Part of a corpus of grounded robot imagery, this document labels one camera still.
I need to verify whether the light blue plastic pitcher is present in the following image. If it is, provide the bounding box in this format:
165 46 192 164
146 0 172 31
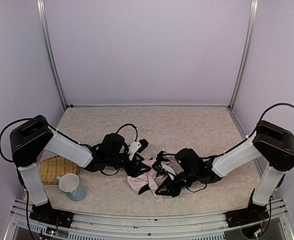
56 173 85 202

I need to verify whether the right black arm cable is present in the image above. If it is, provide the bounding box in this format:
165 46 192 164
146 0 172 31
161 102 294 193

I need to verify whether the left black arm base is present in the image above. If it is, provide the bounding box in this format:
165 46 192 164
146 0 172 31
30 201 74 228

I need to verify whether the aluminium front rail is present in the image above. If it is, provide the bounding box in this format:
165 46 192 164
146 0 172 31
1 198 294 240

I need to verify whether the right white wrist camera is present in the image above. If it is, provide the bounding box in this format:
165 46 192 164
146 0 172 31
157 151 177 179

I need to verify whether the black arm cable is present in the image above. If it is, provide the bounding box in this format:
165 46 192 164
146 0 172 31
161 102 294 193
0 117 139 240

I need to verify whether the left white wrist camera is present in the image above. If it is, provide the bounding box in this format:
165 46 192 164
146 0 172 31
128 139 149 161

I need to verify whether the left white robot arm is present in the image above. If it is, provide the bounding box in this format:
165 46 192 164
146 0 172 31
10 115 151 210

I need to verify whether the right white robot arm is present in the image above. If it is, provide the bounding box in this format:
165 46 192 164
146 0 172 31
153 120 294 213

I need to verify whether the woven bamboo tray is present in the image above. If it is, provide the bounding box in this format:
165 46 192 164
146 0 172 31
40 156 80 185

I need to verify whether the pink and black folding umbrella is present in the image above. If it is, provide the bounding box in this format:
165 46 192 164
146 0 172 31
127 155 182 204

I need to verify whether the left aluminium frame post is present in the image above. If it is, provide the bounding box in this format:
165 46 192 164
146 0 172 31
37 0 68 111

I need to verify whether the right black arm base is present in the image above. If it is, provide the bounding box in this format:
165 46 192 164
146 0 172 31
225 190 269 228

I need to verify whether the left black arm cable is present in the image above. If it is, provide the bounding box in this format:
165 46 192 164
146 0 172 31
0 117 139 240

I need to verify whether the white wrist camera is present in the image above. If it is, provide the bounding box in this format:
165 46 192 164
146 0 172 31
157 151 177 179
128 139 149 161

